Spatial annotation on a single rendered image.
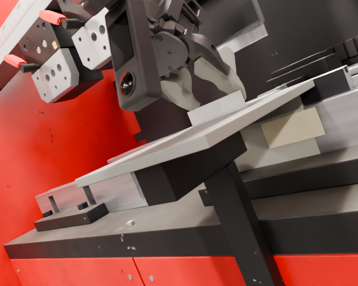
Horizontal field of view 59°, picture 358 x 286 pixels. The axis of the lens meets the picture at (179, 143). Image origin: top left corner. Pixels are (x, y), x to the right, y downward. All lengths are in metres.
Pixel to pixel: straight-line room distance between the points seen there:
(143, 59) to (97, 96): 1.07
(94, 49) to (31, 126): 0.61
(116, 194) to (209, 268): 0.35
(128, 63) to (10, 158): 0.87
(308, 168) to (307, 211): 0.07
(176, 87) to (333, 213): 0.23
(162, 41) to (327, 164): 0.23
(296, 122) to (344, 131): 0.06
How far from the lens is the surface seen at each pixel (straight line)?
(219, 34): 0.51
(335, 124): 0.44
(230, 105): 0.40
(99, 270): 0.70
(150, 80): 0.31
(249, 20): 0.49
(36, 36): 0.81
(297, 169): 0.42
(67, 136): 1.25
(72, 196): 0.91
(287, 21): 1.00
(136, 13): 0.35
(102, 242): 0.63
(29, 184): 1.16
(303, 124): 0.45
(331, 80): 0.45
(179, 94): 0.42
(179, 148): 0.23
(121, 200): 0.74
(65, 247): 0.77
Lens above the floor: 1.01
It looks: 4 degrees down
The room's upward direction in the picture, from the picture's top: 22 degrees counter-clockwise
